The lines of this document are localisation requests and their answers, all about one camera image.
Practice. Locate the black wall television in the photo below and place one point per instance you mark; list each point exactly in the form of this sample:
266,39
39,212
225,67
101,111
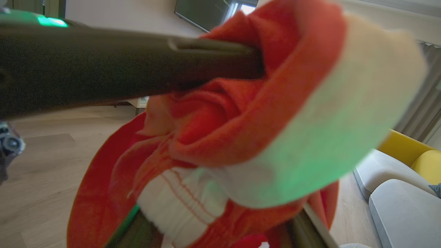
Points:
201,12

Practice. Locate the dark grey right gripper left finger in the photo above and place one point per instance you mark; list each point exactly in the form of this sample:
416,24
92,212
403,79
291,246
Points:
139,232

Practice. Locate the white low cabinet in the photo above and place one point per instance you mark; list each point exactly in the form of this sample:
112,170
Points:
139,102

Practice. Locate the yellow sofa backrest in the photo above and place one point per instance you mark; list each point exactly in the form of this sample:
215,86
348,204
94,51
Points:
410,148

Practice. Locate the blue-grey cloth item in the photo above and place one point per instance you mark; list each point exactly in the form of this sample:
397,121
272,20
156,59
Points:
436,189

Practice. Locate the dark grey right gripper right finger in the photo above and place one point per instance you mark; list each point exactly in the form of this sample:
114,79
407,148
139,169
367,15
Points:
308,230

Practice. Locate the grey curtain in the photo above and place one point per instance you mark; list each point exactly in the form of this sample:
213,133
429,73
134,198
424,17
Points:
425,103

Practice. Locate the grey robot base part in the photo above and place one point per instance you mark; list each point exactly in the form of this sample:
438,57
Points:
8,148

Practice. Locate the grey sofa seat cushion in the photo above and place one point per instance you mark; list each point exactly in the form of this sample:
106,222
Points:
403,217
382,168

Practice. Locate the red shorts white striped waistband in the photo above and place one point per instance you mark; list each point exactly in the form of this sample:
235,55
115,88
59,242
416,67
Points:
248,124

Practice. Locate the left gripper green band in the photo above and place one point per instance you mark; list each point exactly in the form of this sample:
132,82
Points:
31,18

